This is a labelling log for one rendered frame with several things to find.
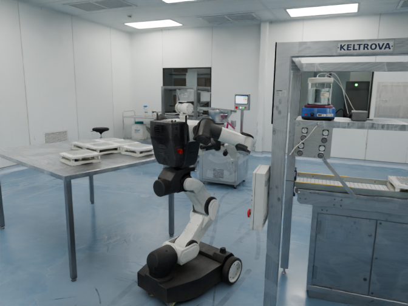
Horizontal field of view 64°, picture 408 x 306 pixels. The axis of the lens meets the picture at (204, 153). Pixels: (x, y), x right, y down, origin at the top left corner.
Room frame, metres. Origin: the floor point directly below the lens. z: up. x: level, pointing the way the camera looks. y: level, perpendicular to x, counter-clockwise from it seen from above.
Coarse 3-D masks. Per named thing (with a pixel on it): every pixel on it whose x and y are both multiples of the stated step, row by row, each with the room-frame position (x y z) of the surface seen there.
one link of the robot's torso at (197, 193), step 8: (184, 184) 2.09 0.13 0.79; (192, 184) 2.13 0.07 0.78; (200, 184) 2.21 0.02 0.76; (184, 192) 2.28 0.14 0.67; (192, 192) 2.20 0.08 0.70; (200, 192) 2.25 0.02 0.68; (208, 192) 2.32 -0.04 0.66; (192, 200) 2.30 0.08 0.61; (200, 200) 2.25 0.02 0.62; (208, 200) 2.29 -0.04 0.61; (200, 208) 2.30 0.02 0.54
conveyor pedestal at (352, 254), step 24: (312, 216) 2.04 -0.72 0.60; (336, 216) 2.00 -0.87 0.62; (360, 216) 1.95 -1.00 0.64; (384, 216) 1.90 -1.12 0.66; (312, 240) 2.03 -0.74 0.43; (336, 240) 1.99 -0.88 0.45; (360, 240) 1.95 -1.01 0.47; (384, 240) 1.90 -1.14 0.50; (312, 264) 2.03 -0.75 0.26; (336, 264) 1.99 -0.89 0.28; (360, 264) 1.94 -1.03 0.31; (384, 264) 1.90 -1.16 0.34; (312, 288) 2.03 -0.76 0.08; (336, 288) 1.98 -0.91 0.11; (360, 288) 1.94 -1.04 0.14; (384, 288) 1.89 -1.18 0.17
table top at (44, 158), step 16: (48, 144) 3.45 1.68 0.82; (64, 144) 3.47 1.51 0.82; (16, 160) 2.67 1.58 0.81; (32, 160) 2.64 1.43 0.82; (48, 160) 2.65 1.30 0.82; (112, 160) 2.69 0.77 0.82; (128, 160) 2.69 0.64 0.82; (144, 160) 2.70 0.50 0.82; (64, 176) 2.16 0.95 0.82; (80, 176) 2.24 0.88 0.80
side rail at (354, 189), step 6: (300, 186) 2.02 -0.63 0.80; (306, 186) 2.01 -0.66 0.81; (312, 186) 2.00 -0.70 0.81; (318, 186) 1.99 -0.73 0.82; (324, 186) 1.98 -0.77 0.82; (330, 186) 1.97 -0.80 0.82; (336, 186) 1.95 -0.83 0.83; (360, 192) 1.91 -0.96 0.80; (366, 192) 1.90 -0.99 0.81; (372, 192) 1.89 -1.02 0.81; (378, 192) 1.88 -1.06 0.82; (384, 192) 1.87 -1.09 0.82; (390, 192) 1.86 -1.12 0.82; (396, 192) 1.85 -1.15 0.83; (402, 192) 1.84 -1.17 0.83
